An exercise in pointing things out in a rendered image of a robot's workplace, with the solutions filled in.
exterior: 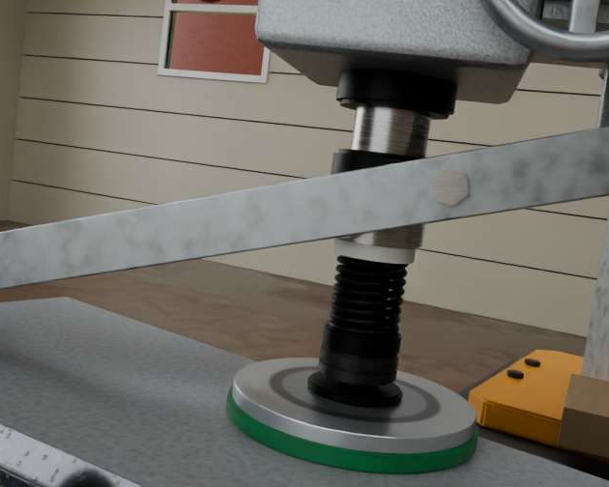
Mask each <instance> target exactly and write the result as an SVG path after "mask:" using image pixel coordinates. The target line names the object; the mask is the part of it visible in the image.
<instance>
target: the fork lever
mask: <svg viewBox="0 0 609 487"><path fill-rule="evenodd" d="M608 195H609V126H608V127H602V128H596V129H586V130H580V131H575V132H570V133H564V134H558V135H552V136H547V137H541V138H536V139H530V140H525V141H519V142H513V143H507V144H503V145H497V146H491V147H486V148H480V149H474V150H469V151H464V152H458V153H452V154H446V155H441V156H436V157H430V158H420V159H414V160H408V161H402V162H398V163H392V164H386V165H380V166H375V167H369V168H364V169H358V170H353V171H347V172H341V173H335V174H331V175H325V176H319V177H313V178H308V179H302V180H297V181H291V182H286V183H280V184H274V185H268V186H259V187H253V188H247V189H242V190H236V191H230V192H224V193H220V194H214V195H208V196H202V197H197V198H191V199H186V200H180V201H175V202H169V203H163V204H157V205H153V206H147V207H141V208H135V209H130V210H124V211H119V212H114V213H108V214H102V215H92V216H86V217H81V218H75V219H70V220H64V221H58V222H52V223H47V224H42V225H36V226H30V227H25V228H19V229H14V230H8V231H3V232H0V290H1V289H8V288H14V287H19V286H26V285H32V284H39V283H45V282H51V281H57V280H64V279H70V278H77V277H82V276H89V275H95V274H102V273H108V272H119V271H126V270H132V269H139V268H145V267H152V266H157V265H163V264H170V263H176V262H183V261H188V260H195V259H201V258H208V257H214V256H220V255H226V254H233V253H239V252H246V251H252V250H258V249H264V248H271V247H277V246H284V245H289V244H301V243H307V242H314V241H320V240H326V239H332V238H339V237H345V236H352V235H358V234H364V233H370V232H377V231H383V230H390V229H395V228H402V227H408V226H415V225H421V224H427V223H433V222H440V221H446V220H452V219H459V218H464V217H471V216H477V215H489V214H495V213H501V212H508V211H514V210H521V209H527V208H533V207H539V206H546V205H552V204H559V203H564V202H571V201H577V200H584V199H590V198H596V197H602V196H608Z"/></svg>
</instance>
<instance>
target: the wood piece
mask: <svg viewBox="0 0 609 487"><path fill-rule="evenodd" d="M558 446H562V447H566V448H570V449H574V450H578V451H582V452H586V453H590V454H593V455H597V456H601V457H605V458H609V381H604V380H600V379H596V378H591V377H586V376H582V375H577V374H571V376H570V380H569V385H568V389H567V394H566V398H565V405H564V410H563V416H562V421H561V427H560V433H559V439H558Z"/></svg>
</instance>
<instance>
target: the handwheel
mask: <svg viewBox="0 0 609 487"><path fill-rule="evenodd" d="M479 1H480V3H481V4H482V6H483V8H484V9H485V11H486V12H487V13H488V15H489V16H490V18H491V19H492V20H493V21H494V22H495V23H496V25H497V26H498V27H499V28H500V29H501V30H503V31H504V32H505V33H506V34H507V35H508V36H509V37H511V38H512V39H513V40H515V41H516V42H517V43H520V44H521V45H523V46H525V47H526V48H528V49H531V50H532V51H534V52H536V53H538V54H541V55H544V56H547V57H550V58H554V59H558V60H563V61H569V62H579V63H593V62H604V61H609V30H607V31H600V32H596V25H597V18H598V11H599V4H600V0H571V4H570V11H569V18H568V25H567V30H565V29H561V28H558V27H555V26H552V25H550V24H548V23H545V22H543V21H541V20H540V19H538V18H536V17H535V16H533V15H532V14H530V13H529V12H527V11H526V10H525V9H524V8H523V7H522V6H521V5H520V4H519V3H518V2H517V1H516V0H479Z"/></svg>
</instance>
